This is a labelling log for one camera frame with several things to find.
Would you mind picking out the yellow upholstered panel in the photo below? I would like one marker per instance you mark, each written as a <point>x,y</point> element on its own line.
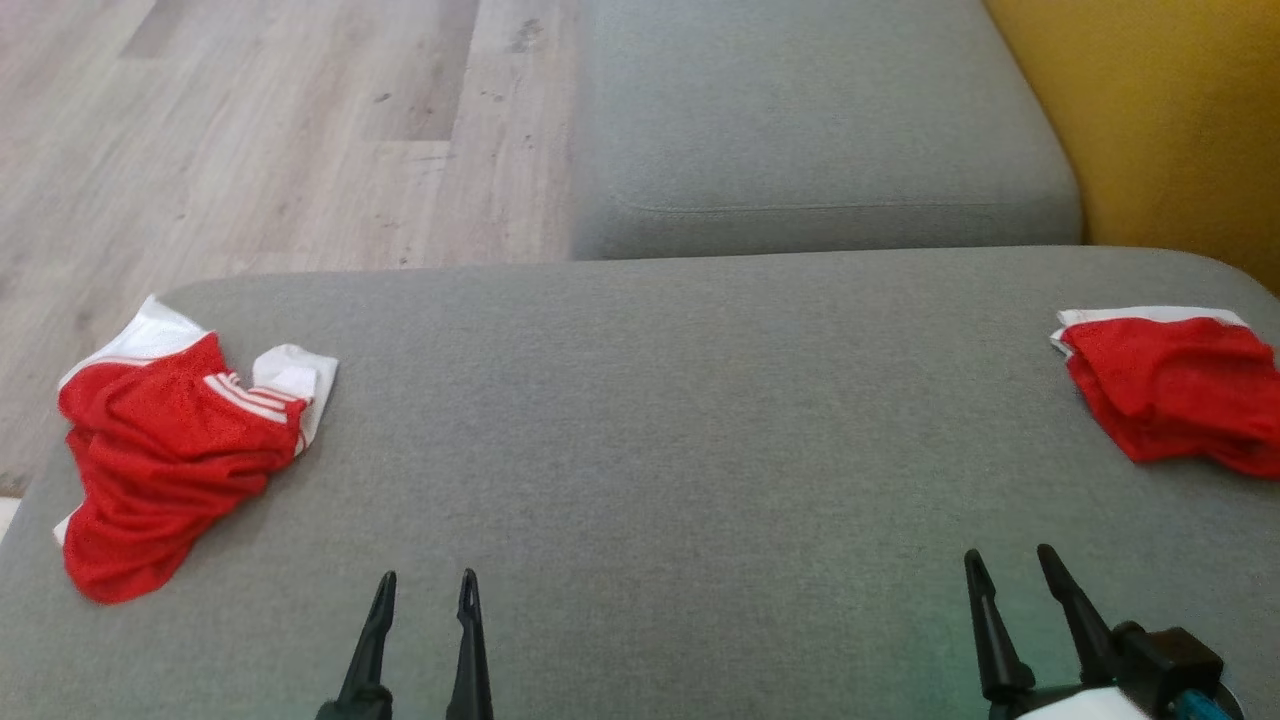
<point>1170,110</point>

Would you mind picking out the red and white jersey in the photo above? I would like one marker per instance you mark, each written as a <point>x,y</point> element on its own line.
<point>1180,390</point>
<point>160,460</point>

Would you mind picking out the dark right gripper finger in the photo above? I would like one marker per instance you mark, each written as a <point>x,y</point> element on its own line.
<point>1085,620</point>
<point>995,640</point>

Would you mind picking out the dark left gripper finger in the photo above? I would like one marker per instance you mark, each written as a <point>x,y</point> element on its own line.
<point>470,660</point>
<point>368,650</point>

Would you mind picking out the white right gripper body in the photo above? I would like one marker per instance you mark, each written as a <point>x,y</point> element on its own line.
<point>1070,705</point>

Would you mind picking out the small grey sofa cushion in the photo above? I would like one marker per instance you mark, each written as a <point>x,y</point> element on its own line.
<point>820,110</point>

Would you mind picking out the large grey sofa seat cushion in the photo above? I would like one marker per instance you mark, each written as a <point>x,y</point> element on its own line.
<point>660,450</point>

